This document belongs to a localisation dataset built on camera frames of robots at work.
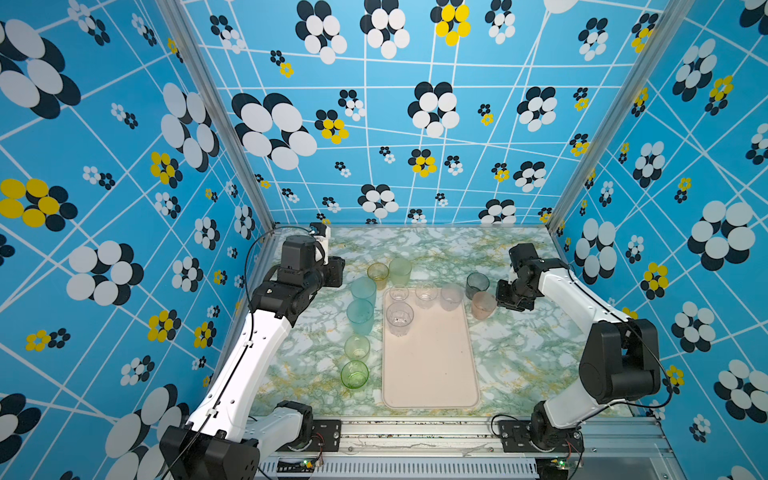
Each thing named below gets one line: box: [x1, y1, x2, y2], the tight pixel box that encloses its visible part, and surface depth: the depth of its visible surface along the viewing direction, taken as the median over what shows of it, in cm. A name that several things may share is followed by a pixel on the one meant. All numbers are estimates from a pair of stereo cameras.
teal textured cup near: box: [346, 299, 374, 335], surface depth 92 cm
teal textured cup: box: [350, 276, 377, 305], surface depth 100 cm
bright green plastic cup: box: [340, 360, 370, 389], surface depth 84 cm
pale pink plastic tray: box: [382, 288, 480, 409], surface depth 88 cm
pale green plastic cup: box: [344, 335, 370, 361], surface depth 87 cm
